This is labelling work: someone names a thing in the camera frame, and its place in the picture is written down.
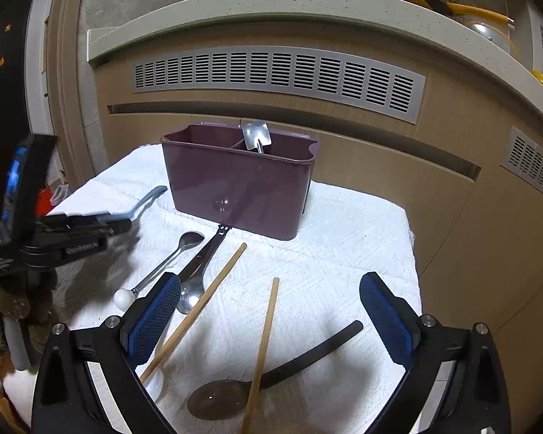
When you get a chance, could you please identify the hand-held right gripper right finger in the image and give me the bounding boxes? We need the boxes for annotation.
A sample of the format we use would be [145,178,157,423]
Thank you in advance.
[359,272,513,434]

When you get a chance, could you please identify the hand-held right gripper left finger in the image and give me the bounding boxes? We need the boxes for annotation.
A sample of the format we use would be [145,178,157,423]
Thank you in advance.
[29,272,182,434]

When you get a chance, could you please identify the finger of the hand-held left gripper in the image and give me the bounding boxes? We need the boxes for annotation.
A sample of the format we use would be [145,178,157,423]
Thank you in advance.
[22,234,110,269]
[35,214,133,237]

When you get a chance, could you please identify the metal spoon black handle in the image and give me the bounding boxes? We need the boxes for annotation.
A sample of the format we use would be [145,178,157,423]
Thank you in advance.
[176,224,231,315]

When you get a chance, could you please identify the wooden chopstick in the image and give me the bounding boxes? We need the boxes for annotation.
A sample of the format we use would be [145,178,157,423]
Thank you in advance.
[139,243,248,383]
[240,277,280,434]

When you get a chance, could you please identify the white utensil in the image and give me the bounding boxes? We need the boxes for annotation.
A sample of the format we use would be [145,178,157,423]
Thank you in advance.
[142,357,165,403]

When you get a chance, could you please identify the light blue plastic utensil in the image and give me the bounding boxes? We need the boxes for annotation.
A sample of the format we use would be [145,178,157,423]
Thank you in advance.
[102,185,169,224]

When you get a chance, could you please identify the metal spoon white ball end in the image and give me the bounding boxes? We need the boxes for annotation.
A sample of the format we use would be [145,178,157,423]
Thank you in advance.
[113,230,206,312]

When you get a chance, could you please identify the dark brown spoon black handle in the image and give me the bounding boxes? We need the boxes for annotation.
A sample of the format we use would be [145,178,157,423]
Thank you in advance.
[187,320,364,420]

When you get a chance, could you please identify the purple plastic utensil holder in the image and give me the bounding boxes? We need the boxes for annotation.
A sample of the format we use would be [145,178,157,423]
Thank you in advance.
[160,123,320,241]

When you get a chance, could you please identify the white cloth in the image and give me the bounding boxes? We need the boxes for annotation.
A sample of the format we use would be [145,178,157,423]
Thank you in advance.
[2,144,422,434]

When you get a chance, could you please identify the wooden cabinet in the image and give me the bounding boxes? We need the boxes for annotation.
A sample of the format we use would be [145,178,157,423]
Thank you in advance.
[90,41,543,371]

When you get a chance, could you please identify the black panel orange marks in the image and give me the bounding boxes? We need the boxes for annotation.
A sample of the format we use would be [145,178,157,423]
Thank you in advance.
[0,0,43,145]

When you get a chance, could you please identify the metal shovel-shaped spoon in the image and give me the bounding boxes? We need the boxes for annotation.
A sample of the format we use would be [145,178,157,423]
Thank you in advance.
[241,120,272,154]

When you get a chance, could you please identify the short grey vent grille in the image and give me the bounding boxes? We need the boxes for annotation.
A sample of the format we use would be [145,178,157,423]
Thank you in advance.
[500,127,543,200]

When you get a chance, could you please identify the long grey vent grille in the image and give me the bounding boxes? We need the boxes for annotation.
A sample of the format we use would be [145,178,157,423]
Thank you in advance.
[132,46,426,125]

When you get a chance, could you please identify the beige countertop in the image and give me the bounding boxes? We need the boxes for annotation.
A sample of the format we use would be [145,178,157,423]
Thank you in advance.
[87,0,543,114]

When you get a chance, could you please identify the glass kettle yellow handle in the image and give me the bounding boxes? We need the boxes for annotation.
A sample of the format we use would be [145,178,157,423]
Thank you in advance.
[448,2,517,55]

